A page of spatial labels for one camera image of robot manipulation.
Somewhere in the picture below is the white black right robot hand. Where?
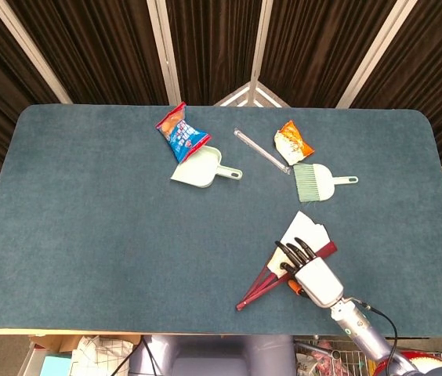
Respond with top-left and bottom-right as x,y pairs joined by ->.
274,237 -> 344,308

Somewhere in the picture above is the red ribbed white paper fan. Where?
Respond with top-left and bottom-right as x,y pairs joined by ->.
235,210 -> 339,313

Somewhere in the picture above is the light green hand brush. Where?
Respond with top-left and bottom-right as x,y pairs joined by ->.
292,163 -> 359,204

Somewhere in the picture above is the red white packet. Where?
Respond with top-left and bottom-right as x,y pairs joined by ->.
295,340 -> 339,376

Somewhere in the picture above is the red round object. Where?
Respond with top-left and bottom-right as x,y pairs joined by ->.
369,354 -> 442,376

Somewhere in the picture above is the grey robot torso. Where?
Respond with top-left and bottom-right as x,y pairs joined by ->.
129,334 -> 299,376

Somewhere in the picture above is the orange white snack bag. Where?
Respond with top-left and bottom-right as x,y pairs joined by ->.
274,119 -> 315,166

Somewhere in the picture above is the clear plastic tube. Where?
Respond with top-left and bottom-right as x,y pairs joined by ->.
234,127 -> 291,173

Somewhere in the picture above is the light green plastic dustpan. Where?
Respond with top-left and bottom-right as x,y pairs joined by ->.
170,146 -> 243,190

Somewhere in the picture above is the blue red snack bag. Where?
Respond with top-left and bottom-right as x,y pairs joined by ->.
155,101 -> 212,165

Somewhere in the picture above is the white checked cloth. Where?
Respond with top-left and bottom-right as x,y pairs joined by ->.
71,335 -> 134,376

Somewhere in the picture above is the blue felt table cover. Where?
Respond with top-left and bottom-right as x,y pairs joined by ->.
0,103 -> 442,338

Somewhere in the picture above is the brown cardboard box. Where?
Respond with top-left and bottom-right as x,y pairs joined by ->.
28,334 -> 89,353

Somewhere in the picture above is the teal box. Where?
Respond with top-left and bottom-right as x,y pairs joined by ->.
38,354 -> 74,376

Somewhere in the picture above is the metal wire basket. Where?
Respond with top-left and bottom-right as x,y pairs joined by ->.
293,336 -> 442,376

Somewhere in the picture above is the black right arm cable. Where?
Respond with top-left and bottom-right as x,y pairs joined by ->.
356,299 -> 400,376

